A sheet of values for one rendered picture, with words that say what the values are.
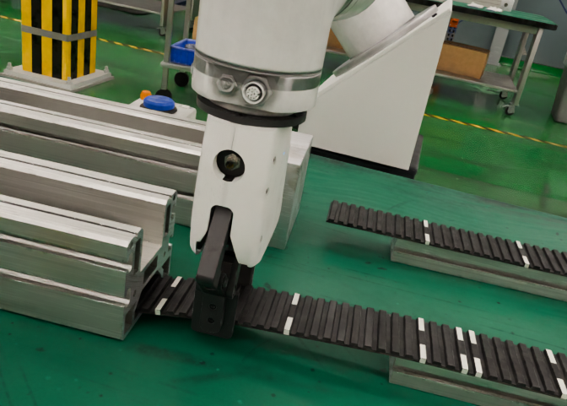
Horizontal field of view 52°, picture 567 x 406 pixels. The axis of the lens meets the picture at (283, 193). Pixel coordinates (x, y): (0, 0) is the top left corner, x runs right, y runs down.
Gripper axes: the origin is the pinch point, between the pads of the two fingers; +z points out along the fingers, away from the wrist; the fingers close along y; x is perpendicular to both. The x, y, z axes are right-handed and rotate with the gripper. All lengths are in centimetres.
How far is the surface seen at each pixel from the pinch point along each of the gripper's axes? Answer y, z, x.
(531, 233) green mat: 33.0, 3.1, -31.7
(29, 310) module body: -4.9, 2.3, 13.5
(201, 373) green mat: -5.9, 3.2, -0.3
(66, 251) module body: -3.9, -2.8, 11.2
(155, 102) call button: 30.4, -4.2, 18.1
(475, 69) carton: 478, 51, -95
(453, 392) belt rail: -1.8, 2.6, -18.5
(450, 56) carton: 484, 46, -72
